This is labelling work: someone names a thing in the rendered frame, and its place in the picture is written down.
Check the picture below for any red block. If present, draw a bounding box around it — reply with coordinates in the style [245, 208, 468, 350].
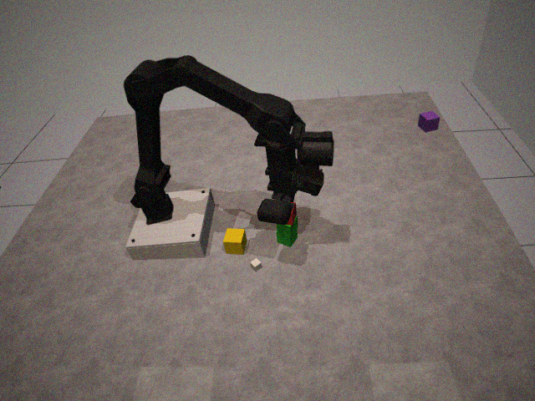
[286, 202, 297, 226]

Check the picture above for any green block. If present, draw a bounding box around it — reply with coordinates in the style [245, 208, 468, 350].
[276, 229, 298, 247]
[276, 216, 298, 238]

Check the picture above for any purple cube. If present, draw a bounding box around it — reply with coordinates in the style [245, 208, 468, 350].
[418, 111, 440, 133]

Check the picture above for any yellow cube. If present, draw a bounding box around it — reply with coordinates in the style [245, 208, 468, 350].
[223, 228, 247, 255]

